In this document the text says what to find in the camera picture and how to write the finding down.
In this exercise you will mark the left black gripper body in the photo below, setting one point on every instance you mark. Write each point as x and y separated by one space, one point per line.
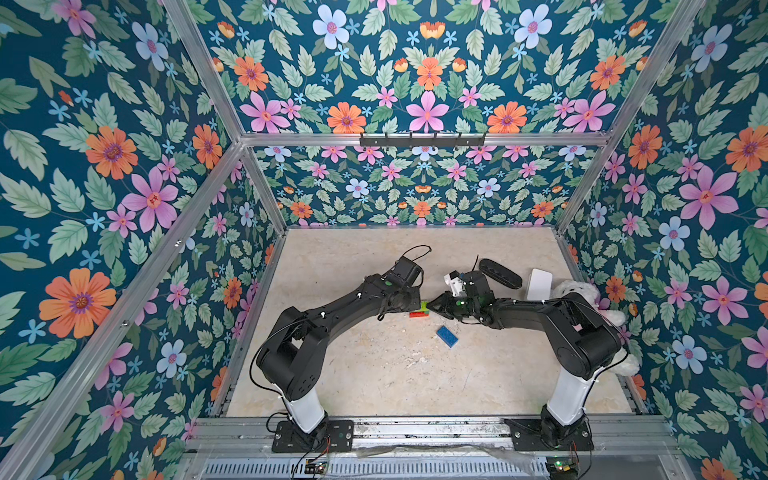
408 300

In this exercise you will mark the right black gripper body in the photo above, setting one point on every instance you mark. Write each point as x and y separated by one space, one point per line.
459 303

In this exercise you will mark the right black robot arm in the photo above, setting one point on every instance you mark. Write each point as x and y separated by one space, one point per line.
582 339

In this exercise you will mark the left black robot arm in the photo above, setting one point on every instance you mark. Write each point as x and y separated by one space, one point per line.
292 356

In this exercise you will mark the blue lego brick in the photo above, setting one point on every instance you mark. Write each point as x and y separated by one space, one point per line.
447 336

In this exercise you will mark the black oval remote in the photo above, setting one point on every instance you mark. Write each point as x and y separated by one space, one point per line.
500 274

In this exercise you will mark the white rectangular box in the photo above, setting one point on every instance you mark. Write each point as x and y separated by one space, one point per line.
539 285

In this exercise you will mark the white teddy bear pink shirt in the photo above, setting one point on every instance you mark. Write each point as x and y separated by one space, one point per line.
624 363

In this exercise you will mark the green circuit board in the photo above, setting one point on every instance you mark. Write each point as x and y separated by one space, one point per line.
562 468

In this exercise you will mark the small left circuit board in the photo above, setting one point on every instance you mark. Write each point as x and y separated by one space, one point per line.
315 468

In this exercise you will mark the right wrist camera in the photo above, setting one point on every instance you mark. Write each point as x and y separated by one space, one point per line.
456 284

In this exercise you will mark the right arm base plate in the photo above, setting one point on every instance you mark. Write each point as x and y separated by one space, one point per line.
546 434

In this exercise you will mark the black hook rail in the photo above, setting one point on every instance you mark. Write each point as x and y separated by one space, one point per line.
410 140

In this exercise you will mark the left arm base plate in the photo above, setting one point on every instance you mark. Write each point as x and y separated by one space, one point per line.
330 436

